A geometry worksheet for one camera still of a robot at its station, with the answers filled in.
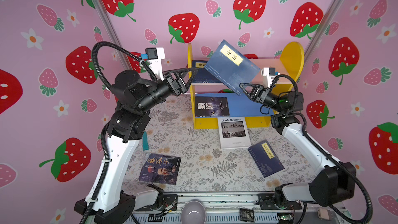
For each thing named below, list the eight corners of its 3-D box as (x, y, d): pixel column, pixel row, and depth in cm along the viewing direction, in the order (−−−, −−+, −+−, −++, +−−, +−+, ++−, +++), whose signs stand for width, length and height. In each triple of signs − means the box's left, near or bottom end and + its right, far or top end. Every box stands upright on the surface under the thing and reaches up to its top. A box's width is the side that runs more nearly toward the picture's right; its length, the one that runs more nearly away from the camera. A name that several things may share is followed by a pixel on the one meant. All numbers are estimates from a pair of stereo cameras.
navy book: (263, 178, 83) (265, 176, 81) (246, 149, 94) (247, 147, 92) (283, 169, 86) (286, 167, 84) (264, 142, 97) (266, 139, 95)
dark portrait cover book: (139, 180, 83) (137, 179, 80) (148, 154, 92) (147, 152, 90) (175, 185, 81) (174, 183, 79) (181, 158, 91) (180, 156, 88)
